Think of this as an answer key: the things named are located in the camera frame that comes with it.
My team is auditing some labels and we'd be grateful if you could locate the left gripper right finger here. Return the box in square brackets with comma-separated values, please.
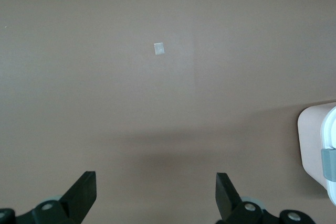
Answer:
[215, 173, 316, 224]

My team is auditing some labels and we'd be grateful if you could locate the small grey tape square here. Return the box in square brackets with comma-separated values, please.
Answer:
[153, 42, 165, 56]

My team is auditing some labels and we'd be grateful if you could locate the pink plastic box base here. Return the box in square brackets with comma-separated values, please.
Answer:
[298, 103, 336, 192]

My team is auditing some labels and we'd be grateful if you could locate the grey lid latch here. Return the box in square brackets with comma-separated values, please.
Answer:
[320, 147, 336, 183]

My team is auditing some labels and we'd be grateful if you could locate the white plastic box lid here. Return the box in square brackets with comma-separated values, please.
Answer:
[319, 102, 336, 206]

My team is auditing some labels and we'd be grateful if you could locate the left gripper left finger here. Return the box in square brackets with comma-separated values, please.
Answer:
[0, 171, 97, 224]

